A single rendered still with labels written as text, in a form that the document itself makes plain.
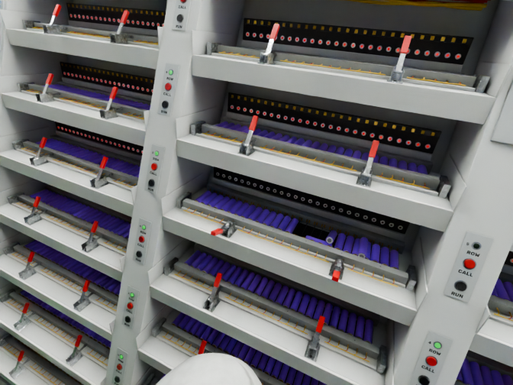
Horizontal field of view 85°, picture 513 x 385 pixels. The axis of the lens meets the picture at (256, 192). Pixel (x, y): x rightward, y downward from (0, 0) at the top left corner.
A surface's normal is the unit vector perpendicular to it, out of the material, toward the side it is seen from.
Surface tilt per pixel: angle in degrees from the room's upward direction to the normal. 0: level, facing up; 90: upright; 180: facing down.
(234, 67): 110
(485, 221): 90
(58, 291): 20
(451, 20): 90
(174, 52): 90
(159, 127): 90
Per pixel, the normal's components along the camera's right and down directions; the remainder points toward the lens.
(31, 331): 0.10, -0.87
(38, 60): 0.91, 0.27
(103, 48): -0.41, 0.40
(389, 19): -0.35, 0.08
